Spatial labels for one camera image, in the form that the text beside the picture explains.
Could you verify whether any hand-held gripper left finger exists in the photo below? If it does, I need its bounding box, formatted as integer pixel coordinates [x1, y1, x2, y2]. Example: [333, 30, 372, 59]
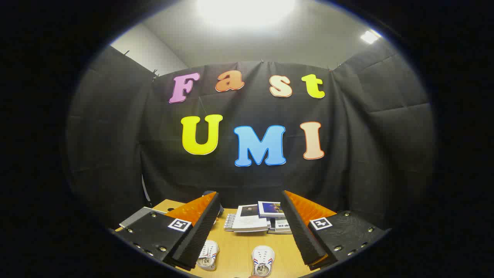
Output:
[115, 191, 221, 271]

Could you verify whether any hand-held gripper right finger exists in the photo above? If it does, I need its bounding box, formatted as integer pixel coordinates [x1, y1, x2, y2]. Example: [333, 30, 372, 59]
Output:
[281, 190, 390, 271]

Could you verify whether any white canvas shoe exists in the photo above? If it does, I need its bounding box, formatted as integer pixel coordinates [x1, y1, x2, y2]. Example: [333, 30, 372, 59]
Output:
[251, 245, 276, 277]
[196, 240, 220, 271]

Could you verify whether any beige foldable storage box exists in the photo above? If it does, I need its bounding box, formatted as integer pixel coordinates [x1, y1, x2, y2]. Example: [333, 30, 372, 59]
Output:
[119, 207, 167, 229]

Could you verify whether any landscape cover book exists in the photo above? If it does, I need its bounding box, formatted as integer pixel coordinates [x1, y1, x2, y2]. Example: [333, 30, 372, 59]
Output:
[268, 218, 293, 235]

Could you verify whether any penguin plush toy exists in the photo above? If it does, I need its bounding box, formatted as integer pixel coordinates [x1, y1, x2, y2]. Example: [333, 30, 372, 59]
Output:
[202, 190, 225, 217]

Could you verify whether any blue cover book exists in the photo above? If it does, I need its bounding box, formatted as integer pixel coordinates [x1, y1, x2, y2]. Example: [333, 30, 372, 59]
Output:
[257, 200, 286, 219]

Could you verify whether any white book with portrait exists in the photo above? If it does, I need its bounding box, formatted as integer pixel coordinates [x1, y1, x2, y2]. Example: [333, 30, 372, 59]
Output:
[232, 204, 271, 233]

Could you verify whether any small ceiling light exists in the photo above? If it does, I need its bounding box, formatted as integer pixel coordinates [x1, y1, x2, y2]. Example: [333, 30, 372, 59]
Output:
[360, 30, 382, 44]

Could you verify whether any large ceiling light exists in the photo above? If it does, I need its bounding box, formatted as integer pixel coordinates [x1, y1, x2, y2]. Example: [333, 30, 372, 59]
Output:
[196, 0, 297, 24]

